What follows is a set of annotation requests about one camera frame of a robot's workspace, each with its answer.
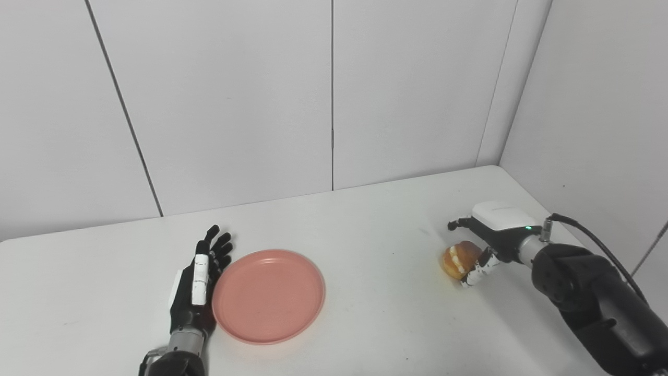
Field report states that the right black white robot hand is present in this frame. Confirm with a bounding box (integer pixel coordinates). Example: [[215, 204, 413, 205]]
[[447, 201, 543, 288]]

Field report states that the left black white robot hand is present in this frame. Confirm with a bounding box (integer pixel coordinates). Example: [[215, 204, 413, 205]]
[[168, 225, 234, 337]]

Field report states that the cream puff pastry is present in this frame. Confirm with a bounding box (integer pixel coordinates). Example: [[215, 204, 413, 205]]
[[442, 241, 483, 280]]

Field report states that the pink round plate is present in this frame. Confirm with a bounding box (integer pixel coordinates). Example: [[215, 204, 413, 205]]
[[212, 249, 326, 346]]

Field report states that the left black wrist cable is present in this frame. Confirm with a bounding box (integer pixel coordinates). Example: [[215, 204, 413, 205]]
[[138, 347, 169, 376]]

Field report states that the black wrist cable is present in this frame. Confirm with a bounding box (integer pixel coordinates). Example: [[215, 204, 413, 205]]
[[541, 213, 649, 303], [138, 347, 169, 376]]

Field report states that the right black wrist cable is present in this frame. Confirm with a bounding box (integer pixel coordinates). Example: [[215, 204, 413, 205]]
[[541, 213, 649, 303]]

